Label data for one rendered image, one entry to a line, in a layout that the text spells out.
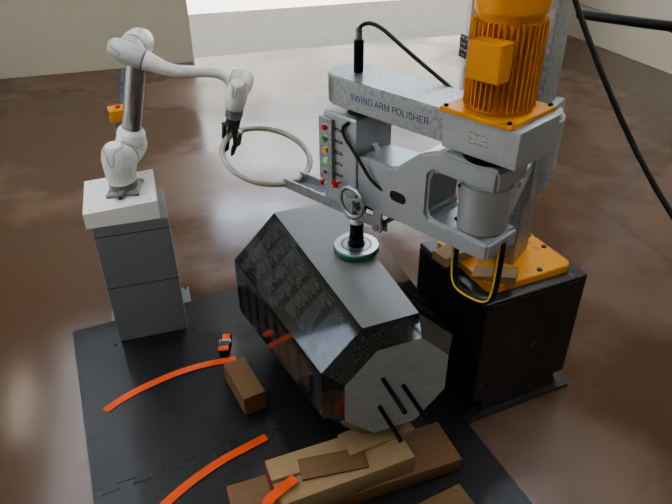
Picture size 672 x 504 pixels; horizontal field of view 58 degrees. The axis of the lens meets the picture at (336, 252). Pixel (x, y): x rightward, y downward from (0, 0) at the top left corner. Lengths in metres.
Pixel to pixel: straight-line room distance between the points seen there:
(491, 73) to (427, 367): 1.30
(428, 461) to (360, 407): 0.52
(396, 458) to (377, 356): 0.58
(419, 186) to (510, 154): 0.45
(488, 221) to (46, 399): 2.55
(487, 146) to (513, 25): 0.38
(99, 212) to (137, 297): 0.59
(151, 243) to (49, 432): 1.10
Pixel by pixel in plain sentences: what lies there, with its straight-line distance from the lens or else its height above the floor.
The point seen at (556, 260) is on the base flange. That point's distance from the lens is 3.18.
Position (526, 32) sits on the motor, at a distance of 2.03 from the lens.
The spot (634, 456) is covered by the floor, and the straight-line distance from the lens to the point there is 3.44.
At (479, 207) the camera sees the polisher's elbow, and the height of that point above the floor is 1.40.
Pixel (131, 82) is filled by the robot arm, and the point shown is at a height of 1.47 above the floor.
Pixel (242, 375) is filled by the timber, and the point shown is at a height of 0.13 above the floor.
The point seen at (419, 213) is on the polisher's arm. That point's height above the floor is 1.28.
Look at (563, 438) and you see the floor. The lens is 3.39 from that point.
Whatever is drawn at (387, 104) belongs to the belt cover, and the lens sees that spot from 2.35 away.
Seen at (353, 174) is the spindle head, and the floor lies 1.33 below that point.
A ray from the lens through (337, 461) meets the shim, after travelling 2.85.
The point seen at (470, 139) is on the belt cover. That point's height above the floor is 1.65.
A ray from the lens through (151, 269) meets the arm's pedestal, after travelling 3.64.
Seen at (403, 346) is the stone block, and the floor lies 0.77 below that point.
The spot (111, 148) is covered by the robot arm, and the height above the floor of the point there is 1.17.
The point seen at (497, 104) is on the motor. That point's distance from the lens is 2.08.
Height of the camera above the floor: 2.45
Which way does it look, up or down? 33 degrees down
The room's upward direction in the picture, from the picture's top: 1 degrees counter-clockwise
